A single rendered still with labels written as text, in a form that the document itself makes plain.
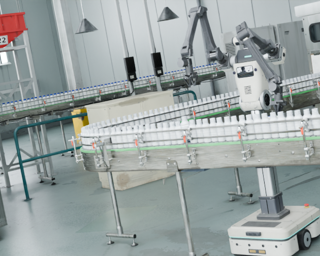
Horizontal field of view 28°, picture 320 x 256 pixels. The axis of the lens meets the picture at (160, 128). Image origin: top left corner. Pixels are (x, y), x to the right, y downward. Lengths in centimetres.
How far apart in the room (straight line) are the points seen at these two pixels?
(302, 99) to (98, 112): 281
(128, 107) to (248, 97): 386
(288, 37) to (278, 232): 675
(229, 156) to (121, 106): 432
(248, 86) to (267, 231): 111
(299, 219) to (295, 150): 103
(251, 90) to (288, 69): 624
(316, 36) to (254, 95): 349
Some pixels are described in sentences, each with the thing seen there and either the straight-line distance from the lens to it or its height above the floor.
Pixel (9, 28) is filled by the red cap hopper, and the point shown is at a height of 256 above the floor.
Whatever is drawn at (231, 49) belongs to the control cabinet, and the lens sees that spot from 1056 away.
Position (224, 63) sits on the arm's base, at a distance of 506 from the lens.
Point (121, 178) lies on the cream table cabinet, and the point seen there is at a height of 16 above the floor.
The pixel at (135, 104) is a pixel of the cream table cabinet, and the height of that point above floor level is 108.
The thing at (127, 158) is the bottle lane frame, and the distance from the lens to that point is 493.
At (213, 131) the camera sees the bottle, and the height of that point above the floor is 108.
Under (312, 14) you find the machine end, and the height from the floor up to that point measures 186.
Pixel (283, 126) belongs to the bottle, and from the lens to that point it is 415.
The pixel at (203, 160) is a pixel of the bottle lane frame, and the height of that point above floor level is 88.
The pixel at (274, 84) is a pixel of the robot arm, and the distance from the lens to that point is 434.
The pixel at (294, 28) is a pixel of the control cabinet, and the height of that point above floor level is 176.
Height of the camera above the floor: 162
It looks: 6 degrees down
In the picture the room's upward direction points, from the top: 10 degrees counter-clockwise
